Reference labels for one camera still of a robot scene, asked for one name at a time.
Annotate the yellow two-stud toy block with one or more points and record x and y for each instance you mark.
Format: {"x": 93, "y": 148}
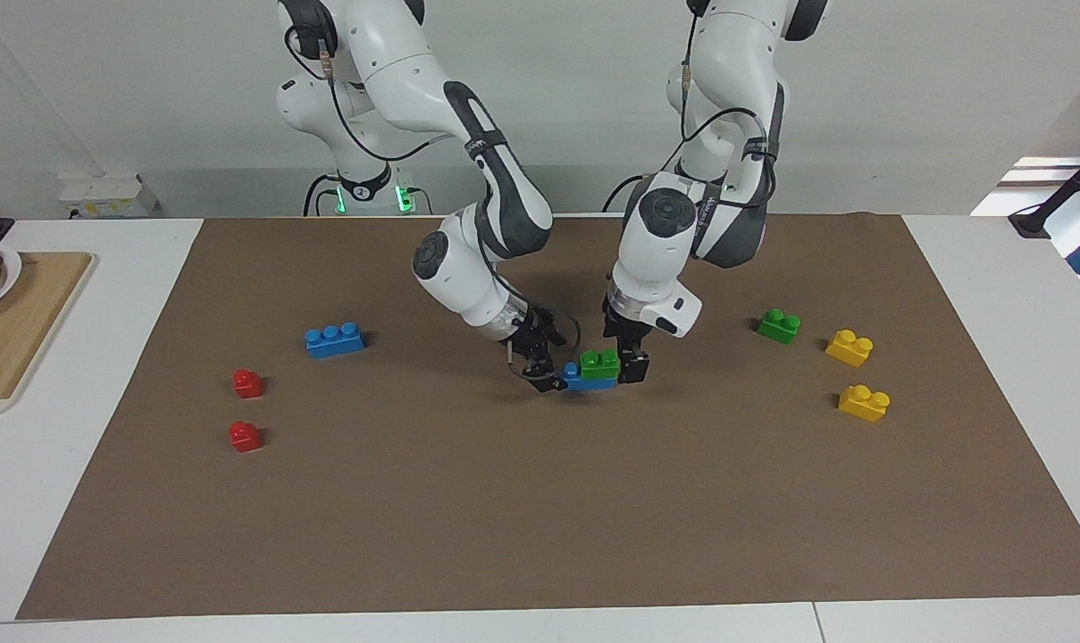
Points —
{"x": 863, "y": 405}
{"x": 849, "y": 348}

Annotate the green two-stud toy block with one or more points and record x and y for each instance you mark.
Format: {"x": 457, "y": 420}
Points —
{"x": 600, "y": 363}
{"x": 778, "y": 328}

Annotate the wooden cutting board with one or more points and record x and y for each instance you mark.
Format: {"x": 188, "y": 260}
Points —
{"x": 21, "y": 348}

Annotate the black angled stand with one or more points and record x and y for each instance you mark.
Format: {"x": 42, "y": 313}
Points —
{"x": 1067, "y": 192}

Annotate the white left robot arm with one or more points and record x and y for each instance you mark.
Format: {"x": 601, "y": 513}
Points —
{"x": 656, "y": 259}

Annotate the brown paper table mat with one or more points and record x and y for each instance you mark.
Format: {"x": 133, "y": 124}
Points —
{"x": 540, "y": 500}

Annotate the red one-stud toy block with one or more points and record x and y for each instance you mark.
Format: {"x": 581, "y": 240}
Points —
{"x": 245, "y": 438}
{"x": 248, "y": 385}

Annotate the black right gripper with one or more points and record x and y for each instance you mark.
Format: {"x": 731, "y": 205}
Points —
{"x": 529, "y": 339}

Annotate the blue three-stud toy block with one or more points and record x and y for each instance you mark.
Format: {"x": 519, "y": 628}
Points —
{"x": 334, "y": 343}
{"x": 589, "y": 384}

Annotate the white power strip box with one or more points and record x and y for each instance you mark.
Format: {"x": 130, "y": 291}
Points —
{"x": 102, "y": 196}

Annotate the white flat panel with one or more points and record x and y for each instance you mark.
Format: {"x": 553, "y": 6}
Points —
{"x": 1004, "y": 201}

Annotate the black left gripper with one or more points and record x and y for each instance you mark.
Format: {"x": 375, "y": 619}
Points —
{"x": 631, "y": 330}

